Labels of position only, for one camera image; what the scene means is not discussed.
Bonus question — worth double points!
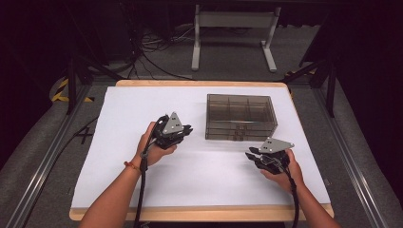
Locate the white metal desk frame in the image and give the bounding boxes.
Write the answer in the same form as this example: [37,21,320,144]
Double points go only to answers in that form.
[190,4,282,73]

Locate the person's right hand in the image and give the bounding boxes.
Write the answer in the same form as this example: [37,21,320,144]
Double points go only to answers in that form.
[259,149,305,193]

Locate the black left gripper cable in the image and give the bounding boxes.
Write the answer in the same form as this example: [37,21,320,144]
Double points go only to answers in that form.
[133,114,169,228]

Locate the smoky clear drawer box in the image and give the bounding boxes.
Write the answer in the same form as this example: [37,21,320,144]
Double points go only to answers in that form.
[204,93,278,143]

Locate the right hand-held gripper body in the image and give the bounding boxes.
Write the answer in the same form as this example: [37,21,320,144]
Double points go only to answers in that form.
[257,137,295,175]

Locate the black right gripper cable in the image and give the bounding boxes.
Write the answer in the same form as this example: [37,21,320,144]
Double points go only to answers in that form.
[278,160,300,228]

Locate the yellow black hazard tape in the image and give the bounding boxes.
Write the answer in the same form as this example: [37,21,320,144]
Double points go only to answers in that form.
[51,78,95,104]

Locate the white paper sheet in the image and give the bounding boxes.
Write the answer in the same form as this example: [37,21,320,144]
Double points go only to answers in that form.
[70,85,332,209]

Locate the bundle of floor cables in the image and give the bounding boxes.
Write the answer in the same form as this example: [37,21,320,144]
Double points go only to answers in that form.
[126,24,198,81]

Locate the orange bracelet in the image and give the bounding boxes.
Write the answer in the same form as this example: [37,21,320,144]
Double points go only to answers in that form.
[123,161,143,174]

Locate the person's left hand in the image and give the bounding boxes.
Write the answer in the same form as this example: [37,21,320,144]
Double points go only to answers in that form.
[136,122,178,167]

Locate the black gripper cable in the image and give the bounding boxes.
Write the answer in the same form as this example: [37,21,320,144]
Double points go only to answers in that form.
[278,160,300,228]
[133,114,169,228]

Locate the black metal stand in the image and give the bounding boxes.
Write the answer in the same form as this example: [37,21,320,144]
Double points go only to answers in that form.
[65,53,125,116]
[281,56,338,119]

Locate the black floor cable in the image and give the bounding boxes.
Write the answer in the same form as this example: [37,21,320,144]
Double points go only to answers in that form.
[28,116,100,222]

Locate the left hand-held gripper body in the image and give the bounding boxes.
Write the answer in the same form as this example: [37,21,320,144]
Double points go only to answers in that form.
[152,111,185,150]

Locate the aluminium floor rail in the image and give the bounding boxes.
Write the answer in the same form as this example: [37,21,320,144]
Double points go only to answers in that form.
[312,85,390,228]
[4,84,93,228]

